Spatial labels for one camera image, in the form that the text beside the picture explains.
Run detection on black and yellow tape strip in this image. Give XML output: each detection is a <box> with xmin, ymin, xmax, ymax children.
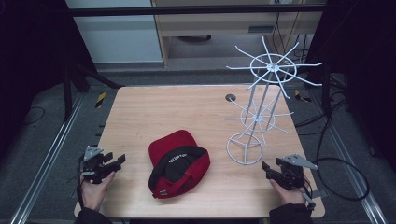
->
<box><xmin>293</xmin><ymin>89</ymin><xmax>313</xmax><ymax>104</ymax></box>
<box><xmin>94</xmin><ymin>91</ymin><xmax>107</xmax><ymax>109</ymax></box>

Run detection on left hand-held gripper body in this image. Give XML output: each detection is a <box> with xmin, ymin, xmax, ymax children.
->
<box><xmin>74</xmin><ymin>145</ymin><xmax>110</xmax><ymax>185</ymax></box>

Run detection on aluminium floor rail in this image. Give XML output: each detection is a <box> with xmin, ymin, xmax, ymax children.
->
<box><xmin>311</xmin><ymin>90</ymin><xmax>389</xmax><ymax>224</ymax></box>
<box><xmin>8</xmin><ymin>92</ymin><xmax>86</xmax><ymax>224</ymax></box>

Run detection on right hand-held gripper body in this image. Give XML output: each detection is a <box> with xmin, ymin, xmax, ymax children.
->
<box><xmin>276</xmin><ymin>154</ymin><xmax>319</xmax><ymax>191</ymax></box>

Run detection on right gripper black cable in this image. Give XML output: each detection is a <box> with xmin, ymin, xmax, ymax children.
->
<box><xmin>300</xmin><ymin>181</ymin><xmax>318</xmax><ymax>217</ymax></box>

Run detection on white wire display rack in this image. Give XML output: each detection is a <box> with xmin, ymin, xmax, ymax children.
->
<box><xmin>224</xmin><ymin>35</ymin><xmax>324</xmax><ymax>166</ymax></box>

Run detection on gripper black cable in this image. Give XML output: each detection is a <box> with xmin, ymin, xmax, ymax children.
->
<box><xmin>300</xmin><ymin>181</ymin><xmax>318</xmax><ymax>217</ymax></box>
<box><xmin>75</xmin><ymin>178</ymin><xmax>86</xmax><ymax>210</ymax></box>

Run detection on person's right hand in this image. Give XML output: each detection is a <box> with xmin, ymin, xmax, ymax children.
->
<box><xmin>268</xmin><ymin>178</ymin><xmax>308</xmax><ymax>206</ymax></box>

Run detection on red and black cap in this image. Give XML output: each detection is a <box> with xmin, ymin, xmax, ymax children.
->
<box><xmin>148</xmin><ymin>129</ymin><xmax>212</xmax><ymax>201</ymax></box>

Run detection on black looped floor cable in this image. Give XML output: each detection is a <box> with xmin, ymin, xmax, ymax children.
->
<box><xmin>315</xmin><ymin>118</ymin><xmax>372</xmax><ymax>202</ymax></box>

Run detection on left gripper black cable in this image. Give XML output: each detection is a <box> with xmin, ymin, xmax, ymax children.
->
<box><xmin>75</xmin><ymin>178</ymin><xmax>86</xmax><ymax>210</ymax></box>

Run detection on black horizontal frame bar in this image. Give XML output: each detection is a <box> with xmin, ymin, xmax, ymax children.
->
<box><xmin>66</xmin><ymin>5</ymin><xmax>328</xmax><ymax>18</ymax></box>

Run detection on black metal stand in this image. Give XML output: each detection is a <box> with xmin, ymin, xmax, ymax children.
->
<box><xmin>61</xmin><ymin>60</ymin><xmax>125</xmax><ymax>123</ymax></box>
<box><xmin>320</xmin><ymin>63</ymin><xmax>333</xmax><ymax>118</ymax></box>

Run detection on person's left hand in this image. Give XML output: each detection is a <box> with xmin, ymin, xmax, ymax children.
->
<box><xmin>79</xmin><ymin>170</ymin><xmax>117</xmax><ymax>213</ymax></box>

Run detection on white cabinet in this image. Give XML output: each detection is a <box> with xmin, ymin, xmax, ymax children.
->
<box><xmin>64</xmin><ymin>0</ymin><xmax>163</xmax><ymax>65</ymax></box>

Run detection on black curtain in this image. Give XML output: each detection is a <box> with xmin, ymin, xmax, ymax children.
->
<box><xmin>306</xmin><ymin>0</ymin><xmax>396</xmax><ymax>175</ymax></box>
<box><xmin>0</xmin><ymin>0</ymin><xmax>97</xmax><ymax>162</ymax></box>

